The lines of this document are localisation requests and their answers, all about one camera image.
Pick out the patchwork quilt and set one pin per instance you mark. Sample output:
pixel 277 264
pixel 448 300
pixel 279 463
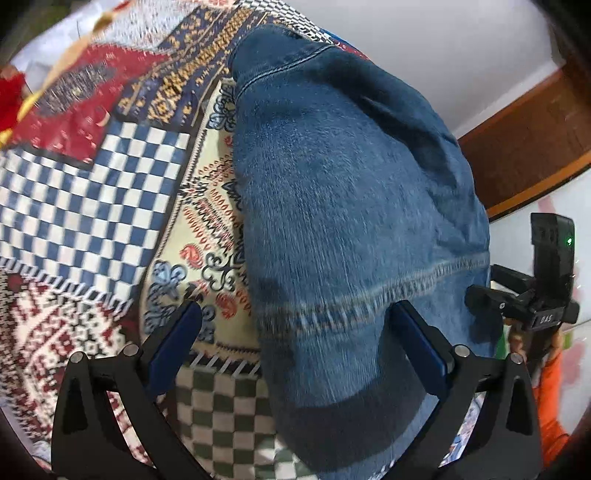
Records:
pixel 92 184

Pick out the white printed sheet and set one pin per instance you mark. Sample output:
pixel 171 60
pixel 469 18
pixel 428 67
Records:
pixel 55 32

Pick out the blue denim jeans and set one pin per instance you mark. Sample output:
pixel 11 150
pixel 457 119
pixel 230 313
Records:
pixel 346 184

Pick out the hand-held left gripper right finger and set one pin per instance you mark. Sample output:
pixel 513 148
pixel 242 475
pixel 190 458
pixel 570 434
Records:
pixel 425 350

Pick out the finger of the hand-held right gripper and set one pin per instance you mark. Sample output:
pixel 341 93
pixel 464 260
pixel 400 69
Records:
pixel 485 300

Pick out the red yellow plush flower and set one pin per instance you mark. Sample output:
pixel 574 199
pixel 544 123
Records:
pixel 11 101

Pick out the person's right hand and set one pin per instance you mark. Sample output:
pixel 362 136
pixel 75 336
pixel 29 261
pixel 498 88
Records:
pixel 515 344

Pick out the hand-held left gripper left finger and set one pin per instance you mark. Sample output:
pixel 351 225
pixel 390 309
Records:
pixel 173 350

